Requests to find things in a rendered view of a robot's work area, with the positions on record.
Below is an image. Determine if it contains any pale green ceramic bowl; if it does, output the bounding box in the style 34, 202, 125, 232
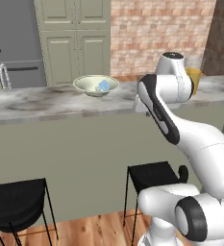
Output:
72, 74, 120, 98

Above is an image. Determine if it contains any black bar stool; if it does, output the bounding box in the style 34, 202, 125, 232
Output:
0, 177, 61, 246
122, 160, 190, 246

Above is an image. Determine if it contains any chrome sink tap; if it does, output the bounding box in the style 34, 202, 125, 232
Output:
0, 62, 12, 91

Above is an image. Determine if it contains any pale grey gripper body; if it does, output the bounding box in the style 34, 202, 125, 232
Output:
135, 95, 152, 114

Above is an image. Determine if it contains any beige tall cupboard run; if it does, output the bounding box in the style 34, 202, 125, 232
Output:
33, 0, 112, 87

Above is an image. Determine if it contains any light blue ice cube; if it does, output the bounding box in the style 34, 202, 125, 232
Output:
98, 80, 112, 92

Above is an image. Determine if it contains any olive kitchen island base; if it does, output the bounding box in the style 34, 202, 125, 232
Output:
0, 103, 224, 235

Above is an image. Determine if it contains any yellow-tinted glass cup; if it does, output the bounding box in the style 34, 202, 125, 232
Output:
184, 57, 206, 96

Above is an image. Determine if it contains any grey fridge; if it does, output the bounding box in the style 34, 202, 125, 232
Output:
0, 0, 48, 89

